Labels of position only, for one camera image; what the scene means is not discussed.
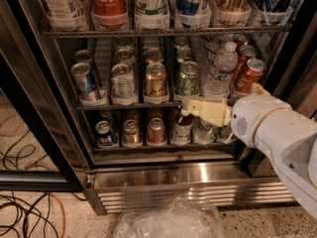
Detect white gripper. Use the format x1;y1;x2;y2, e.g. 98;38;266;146
182;82;291;147

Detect red coke can front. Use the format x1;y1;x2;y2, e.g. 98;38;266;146
234;59;266;94

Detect red coke can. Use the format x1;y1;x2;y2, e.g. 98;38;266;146
232;45;257;81
234;59;266;94
233;34;249;46

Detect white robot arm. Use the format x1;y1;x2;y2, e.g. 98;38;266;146
182;83;317;218

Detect clear water bottle middle shelf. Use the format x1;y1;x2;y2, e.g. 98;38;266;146
203;42;238;96

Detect green can bottom shelf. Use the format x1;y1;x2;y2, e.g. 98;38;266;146
217;125;237;144

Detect small water bottle bottom shelf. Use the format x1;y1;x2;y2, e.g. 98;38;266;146
193;120;216;145

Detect green soda can front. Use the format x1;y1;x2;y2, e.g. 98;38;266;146
175;61;200;96

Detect gold soda can front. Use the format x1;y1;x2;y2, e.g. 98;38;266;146
145;62;167;98

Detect red can bottom shelf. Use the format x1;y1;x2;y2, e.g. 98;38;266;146
148;118;165;144

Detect gold can bottom shelf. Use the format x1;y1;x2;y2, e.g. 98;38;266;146
123;119;141;144

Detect blue large bottle top shelf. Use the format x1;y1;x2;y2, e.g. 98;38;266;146
175;0;207;29

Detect white silver can front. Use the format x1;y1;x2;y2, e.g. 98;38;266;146
111;63;136;99

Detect blue pepsi can bottom shelf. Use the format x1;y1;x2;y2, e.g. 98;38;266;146
95;120;116;148

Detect stainless steel fridge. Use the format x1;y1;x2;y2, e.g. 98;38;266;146
0;0;316;214

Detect blue silver can front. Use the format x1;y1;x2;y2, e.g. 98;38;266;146
70;62;101;101

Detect dark juice bottle white cap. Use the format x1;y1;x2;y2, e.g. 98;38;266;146
171;108;193;146

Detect white green large bottle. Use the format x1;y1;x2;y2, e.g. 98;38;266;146
135;0;166;29

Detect clear plastic bag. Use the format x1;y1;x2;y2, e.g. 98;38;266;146
113;197;225;238

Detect large coca-cola bottle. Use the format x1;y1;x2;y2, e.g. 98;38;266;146
92;0;127;29

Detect black and orange cables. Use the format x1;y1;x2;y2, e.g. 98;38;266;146
0;191;87;238

